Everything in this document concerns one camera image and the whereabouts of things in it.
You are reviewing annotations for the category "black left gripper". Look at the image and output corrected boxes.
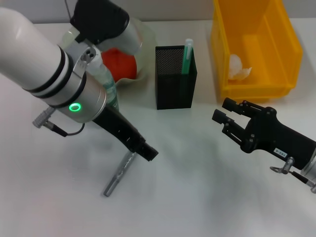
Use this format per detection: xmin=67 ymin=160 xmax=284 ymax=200
xmin=91 ymin=105 xmax=159 ymax=163

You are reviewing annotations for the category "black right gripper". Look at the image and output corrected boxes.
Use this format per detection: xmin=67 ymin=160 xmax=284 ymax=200
xmin=211 ymin=97 xmax=316 ymax=171

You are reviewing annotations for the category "grey glitter pen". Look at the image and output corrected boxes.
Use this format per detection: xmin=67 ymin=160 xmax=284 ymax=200
xmin=102 ymin=150 xmax=138 ymax=198

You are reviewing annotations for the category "white paper ball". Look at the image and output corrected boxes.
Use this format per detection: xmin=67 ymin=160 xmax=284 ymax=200
xmin=228 ymin=54 xmax=253 ymax=81

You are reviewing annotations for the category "green utility knife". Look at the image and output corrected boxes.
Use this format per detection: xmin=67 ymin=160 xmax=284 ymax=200
xmin=180 ymin=38 xmax=194 ymax=75

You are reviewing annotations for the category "clear water bottle green label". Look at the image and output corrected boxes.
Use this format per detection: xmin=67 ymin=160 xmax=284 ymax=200
xmin=86 ymin=50 xmax=120 ymax=112

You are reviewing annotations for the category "orange fruit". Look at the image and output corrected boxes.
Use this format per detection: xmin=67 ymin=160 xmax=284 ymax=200
xmin=101 ymin=47 xmax=138 ymax=81

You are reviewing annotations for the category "black mesh pen holder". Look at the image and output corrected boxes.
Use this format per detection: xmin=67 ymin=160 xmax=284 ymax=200
xmin=155 ymin=44 xmax=199 ymax=111

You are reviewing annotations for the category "pale green glass fruit plate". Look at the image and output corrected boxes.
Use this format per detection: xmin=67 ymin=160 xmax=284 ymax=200
xmin=60 ymin=18 xmax=157 ymax=86

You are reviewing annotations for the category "yellow plastic bin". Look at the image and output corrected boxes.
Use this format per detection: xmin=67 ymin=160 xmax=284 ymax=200
xmin=210 ymin=0 xmax=304 ymax=103

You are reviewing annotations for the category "right gripper cable with plug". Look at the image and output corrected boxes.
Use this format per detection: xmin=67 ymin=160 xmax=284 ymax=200
xmin=270 ymin=156 xmax=316 ymax=195

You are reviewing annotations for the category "gripper cable with plug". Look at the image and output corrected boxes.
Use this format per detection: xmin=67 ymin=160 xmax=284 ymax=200
xmin=32 ymin=109 xmax=86 ymax=138
xmin=270 ymin=156 xmax=316 ymax=195

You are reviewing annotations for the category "left gripper cable with plug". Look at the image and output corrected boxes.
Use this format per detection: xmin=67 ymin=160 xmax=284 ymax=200
xmin=32 ymin=109 xmax=86 ymax=138

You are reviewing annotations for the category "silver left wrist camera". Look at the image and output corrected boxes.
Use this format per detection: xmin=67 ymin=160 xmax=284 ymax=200
xmin=66 ymin=0 xmax=144 ymax=72

